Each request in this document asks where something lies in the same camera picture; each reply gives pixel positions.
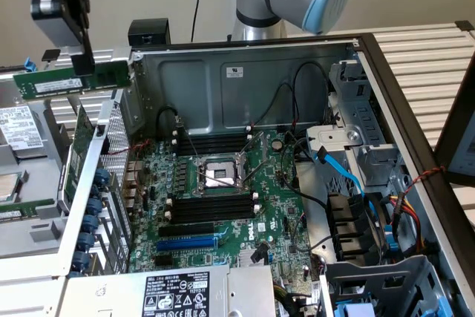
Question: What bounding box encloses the thick black wire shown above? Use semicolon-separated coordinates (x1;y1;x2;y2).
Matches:
280;134;330;209

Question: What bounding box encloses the open grey PC case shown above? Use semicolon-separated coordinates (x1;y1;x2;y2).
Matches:
0;33;475;317

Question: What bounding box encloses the green Dell motherboard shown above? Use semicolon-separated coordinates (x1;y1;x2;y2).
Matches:
128;129;320;295

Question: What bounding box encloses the blue card retention clip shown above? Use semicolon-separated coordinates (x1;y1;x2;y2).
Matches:
82;214;100;233
92;167;111;189
78;231;96;250
87;197;105;216
71;249;90;272

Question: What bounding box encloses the black camera cable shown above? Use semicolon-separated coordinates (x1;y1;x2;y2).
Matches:
190;0;206;43

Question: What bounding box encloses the yellow red wire bundle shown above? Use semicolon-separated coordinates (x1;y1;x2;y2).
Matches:
385;192;426;255

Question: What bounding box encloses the green RAM stick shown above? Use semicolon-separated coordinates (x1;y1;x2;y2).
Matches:
0;198;56;223
13;62;134;101

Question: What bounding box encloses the silver CPU chip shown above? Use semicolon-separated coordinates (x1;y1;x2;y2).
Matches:
0;171;24;201

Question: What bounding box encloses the large black clamp block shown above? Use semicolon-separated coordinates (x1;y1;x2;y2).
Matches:
127;19;171;48

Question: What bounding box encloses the small silver heatsink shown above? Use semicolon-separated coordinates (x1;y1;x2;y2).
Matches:
238;248;271;268

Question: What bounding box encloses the silver power supply with label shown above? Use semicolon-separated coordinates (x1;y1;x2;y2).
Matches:
59;264;278;317

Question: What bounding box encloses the CPU socket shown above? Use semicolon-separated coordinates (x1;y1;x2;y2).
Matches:
191;153;249;197

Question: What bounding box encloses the thin socket locking lever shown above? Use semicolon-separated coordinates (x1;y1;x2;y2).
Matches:
184;129;201;158

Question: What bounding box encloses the short red black twisted wire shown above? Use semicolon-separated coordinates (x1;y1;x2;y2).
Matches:
99;140;151;157

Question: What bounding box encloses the green graphics card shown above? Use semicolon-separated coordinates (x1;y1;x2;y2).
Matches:
56;96;96;216

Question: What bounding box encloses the dark framed computer case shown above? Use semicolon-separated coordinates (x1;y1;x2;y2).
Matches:
433;48;475;231

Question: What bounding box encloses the thin black looped wire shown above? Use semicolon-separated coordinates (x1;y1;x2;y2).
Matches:
291;61;333;136

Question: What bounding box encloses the long red black twisted wire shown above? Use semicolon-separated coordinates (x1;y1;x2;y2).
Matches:
400;166;446;203

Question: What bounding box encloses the silver disk bay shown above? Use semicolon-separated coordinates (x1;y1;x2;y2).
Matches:
306;59;409;199

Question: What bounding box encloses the blue plastic drive clip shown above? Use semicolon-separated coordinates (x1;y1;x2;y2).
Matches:
383;224;401;255

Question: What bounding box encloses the blue plastic cage tab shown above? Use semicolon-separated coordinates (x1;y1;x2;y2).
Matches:
436;293;453;317

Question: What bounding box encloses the long socket locking lever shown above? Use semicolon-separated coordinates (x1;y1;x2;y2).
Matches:
195;168;240;189

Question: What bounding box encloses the blue flat SATA wire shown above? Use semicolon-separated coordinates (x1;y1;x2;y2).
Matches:
314;147;376;221

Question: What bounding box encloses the dark grey drive cage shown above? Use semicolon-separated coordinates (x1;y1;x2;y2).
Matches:
319;253;459;317

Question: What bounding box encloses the long black expansion slot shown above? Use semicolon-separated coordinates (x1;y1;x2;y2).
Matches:
158;222;215;239

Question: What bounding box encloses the hard disk with white label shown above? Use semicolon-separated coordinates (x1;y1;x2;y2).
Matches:
0;71;51;157

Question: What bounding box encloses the black flat connector wire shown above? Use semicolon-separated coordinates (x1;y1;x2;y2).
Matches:
250;241;269;264

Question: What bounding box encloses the grey parts rack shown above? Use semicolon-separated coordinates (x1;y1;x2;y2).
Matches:
0;71;77;258

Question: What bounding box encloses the blue expansion slot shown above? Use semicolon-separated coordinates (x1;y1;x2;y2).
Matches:
155;238;219;254

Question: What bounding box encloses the pale blue plastic block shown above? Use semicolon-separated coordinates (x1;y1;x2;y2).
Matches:
333;301;376;317

